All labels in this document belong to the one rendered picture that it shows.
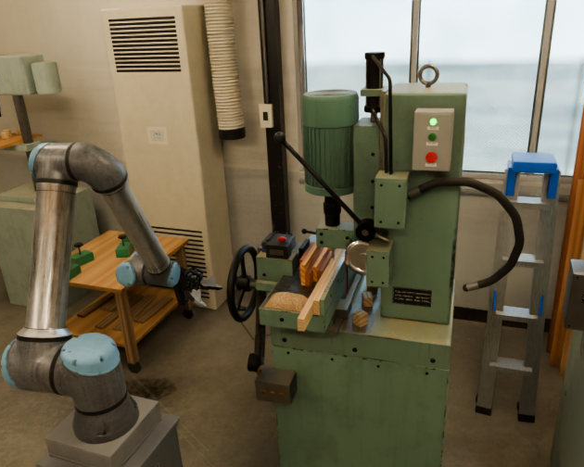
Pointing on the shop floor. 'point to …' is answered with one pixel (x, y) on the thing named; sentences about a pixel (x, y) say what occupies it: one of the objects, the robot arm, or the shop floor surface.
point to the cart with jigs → (83, 256)
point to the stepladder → (545, 164)
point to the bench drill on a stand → (1, 209)
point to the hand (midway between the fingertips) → (215, 298)
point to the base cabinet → (360, 411)
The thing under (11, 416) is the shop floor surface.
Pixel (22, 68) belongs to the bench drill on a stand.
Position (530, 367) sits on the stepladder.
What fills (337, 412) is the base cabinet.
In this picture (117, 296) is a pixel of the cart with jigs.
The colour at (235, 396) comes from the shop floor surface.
